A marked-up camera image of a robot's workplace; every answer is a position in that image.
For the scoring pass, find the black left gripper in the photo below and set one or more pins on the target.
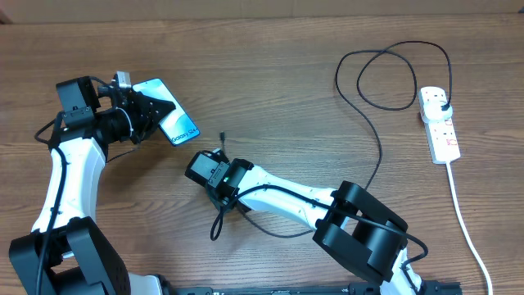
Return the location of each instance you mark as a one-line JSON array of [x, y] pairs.
[[145, 106]]

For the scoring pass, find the Samsung Galaxy smartphone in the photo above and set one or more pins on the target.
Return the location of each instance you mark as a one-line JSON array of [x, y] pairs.
[[177, 126]]

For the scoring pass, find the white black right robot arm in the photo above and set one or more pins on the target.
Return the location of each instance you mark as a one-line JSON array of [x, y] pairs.
[[354, 228]]

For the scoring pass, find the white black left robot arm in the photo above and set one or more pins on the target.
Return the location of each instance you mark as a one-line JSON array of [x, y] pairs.
[[66, 252]]

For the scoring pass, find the white charger plug adapter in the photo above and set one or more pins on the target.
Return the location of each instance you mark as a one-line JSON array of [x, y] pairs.
[[432, 112]]

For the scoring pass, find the white power strip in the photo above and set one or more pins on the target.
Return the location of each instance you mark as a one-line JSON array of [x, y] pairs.
[[441, 137]]

